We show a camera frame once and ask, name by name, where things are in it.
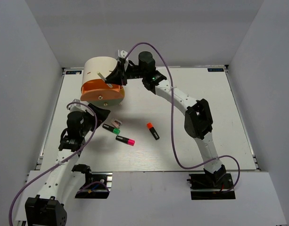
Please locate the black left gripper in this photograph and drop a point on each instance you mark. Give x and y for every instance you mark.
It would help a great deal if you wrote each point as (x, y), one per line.
(101, 114)

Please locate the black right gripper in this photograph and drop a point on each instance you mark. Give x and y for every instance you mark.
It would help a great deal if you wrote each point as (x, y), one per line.
(119, 75)

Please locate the pale yellow cap white marker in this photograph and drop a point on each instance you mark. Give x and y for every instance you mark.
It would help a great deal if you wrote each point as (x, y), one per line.
(104, 79)

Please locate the green cap black highlighter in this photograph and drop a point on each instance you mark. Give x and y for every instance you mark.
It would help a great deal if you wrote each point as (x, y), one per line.
(111, 129)

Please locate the cream round drawer organizer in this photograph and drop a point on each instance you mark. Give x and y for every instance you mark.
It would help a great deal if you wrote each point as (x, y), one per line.
(94, 90)

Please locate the orange cap black highlighter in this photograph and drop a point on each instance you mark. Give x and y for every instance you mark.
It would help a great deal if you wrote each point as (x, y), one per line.
(153, 131)

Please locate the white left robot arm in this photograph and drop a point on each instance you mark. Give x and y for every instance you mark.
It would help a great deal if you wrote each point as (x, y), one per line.
(66, 177)

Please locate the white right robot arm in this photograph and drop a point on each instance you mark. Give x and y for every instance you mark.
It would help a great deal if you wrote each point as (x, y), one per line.
(197, 115)

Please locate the pink correction tape dispenser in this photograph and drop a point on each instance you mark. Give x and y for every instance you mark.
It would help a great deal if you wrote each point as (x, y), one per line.
(116, 123)

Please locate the pink cap black highlighter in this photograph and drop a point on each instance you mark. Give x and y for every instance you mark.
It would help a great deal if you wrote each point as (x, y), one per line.
(125, 140)

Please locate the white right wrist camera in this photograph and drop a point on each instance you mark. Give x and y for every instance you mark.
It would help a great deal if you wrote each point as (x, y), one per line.
(122, 56)

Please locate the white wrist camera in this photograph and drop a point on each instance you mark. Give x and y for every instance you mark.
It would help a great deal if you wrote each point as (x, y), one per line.
(122, 56)
(76, 106)

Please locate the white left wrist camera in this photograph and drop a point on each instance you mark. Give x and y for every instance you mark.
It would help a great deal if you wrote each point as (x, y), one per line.
(76, 106)

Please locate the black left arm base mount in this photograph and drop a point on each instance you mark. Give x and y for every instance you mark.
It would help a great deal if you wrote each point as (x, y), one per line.
(97, 190)

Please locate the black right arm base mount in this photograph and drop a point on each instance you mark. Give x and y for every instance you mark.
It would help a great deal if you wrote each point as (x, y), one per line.
(202, 189)

